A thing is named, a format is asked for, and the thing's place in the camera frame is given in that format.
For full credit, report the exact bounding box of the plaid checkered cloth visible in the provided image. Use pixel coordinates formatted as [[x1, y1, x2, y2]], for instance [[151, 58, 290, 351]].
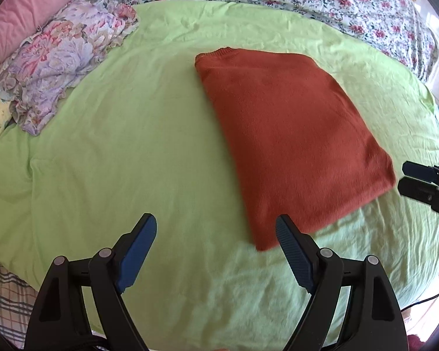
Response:
[[0, 265, 38, 349]]

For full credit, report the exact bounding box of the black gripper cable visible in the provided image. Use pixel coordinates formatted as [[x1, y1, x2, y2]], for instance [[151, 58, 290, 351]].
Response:
[[399, 290, 439, 310]]

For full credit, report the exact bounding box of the rust orange knit sweater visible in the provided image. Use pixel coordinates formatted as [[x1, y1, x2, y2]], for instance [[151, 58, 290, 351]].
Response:
[[195, 48, 396, 251]]

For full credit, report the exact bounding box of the pastel peony floral pillow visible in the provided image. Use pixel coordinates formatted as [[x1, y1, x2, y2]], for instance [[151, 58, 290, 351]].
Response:
[[0, 0, 138, 135]]

